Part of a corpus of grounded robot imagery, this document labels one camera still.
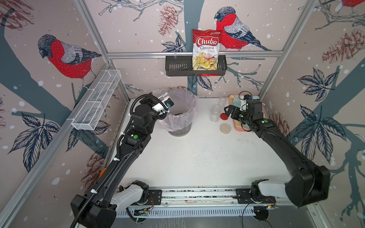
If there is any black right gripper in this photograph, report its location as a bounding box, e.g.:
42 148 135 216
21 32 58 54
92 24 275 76
223 105 252 126

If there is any red jar lid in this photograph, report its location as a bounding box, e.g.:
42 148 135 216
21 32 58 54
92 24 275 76
220 113 229 120

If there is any jar with red lid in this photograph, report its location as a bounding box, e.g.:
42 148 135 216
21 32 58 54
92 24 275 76
210 105 221 123

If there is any beige jar lid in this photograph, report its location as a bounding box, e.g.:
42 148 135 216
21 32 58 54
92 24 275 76
220 123 232 134

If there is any clear plastic mung bean jar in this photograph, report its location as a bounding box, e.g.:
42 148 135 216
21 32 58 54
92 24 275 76
218 96 228 108

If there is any jar with beige lid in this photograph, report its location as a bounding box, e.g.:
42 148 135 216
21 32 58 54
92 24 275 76
152 87 169 101

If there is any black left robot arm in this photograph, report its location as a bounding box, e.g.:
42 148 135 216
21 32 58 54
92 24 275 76
70 94 174 228

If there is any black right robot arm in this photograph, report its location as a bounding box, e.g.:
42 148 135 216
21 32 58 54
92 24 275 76
224 99 330 208

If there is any teal cloth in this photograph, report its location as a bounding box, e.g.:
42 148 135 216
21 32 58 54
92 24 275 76
232 97 252 108

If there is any pink tray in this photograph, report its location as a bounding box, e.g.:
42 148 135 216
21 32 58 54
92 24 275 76
228 95 269 132

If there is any Chuba cassava chips bag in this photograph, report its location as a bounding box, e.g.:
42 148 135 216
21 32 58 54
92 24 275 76
192 29 221 71

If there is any orange funnel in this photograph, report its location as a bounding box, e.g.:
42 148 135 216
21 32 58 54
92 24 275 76
99 168 107 178

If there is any black wall basket shelf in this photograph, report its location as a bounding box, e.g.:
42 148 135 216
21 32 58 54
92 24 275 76
165 56 227 77

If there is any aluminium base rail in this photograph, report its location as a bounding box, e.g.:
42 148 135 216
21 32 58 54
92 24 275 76
85 186 314 209

